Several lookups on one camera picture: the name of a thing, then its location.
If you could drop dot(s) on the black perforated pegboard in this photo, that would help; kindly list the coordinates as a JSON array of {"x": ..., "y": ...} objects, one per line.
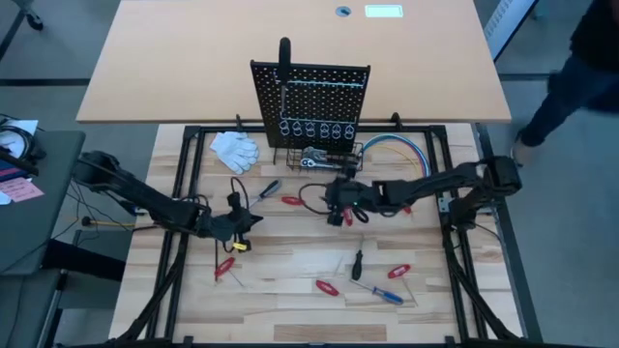
[{"x": 319, "y": 101}]

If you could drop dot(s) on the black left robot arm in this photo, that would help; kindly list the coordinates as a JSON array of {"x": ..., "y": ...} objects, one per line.
[{"x": 145, "y": 198}]

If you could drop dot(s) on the tan wooden desk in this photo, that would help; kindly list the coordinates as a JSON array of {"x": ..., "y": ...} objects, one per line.
[{"x": 169, "y": 58}]

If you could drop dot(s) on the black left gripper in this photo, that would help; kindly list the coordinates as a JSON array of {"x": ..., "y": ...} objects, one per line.
[{"x": 220, "y": 226}]

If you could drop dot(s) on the person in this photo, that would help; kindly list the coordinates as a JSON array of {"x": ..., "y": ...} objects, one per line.
[{"x": 570, "y": 92}]

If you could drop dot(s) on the white perforated panel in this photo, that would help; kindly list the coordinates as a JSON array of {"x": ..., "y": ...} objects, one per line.
[{"x": 508, "y": 24}]

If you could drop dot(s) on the pink sticky note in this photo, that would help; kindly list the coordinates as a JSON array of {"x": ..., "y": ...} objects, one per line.
[{"x": 21, "y": 189}]

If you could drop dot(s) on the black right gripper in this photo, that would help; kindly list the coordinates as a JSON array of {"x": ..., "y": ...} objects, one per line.
[{"x": 358, "y": 195}]

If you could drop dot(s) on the white paper sheet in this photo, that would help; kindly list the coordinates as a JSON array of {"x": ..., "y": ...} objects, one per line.
[{"x": 19, "y": 126}]

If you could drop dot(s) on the dark grey side table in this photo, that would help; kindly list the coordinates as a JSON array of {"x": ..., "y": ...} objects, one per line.
[{"x": 43, "y": 227}]

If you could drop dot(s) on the silver ratchet wrench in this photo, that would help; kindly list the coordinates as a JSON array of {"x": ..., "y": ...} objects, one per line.
[{"x": 306, "y": 163}]

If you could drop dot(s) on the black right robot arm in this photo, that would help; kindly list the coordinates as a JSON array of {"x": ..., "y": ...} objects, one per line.
[{"x": 435, "y": 186}]

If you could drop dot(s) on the white work gloves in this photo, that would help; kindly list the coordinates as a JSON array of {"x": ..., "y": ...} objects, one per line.
[{"x": 237, "y": 150}]

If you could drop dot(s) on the black office chair base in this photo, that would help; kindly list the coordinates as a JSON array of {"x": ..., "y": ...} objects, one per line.
[{"x": 35, "y": 20}]

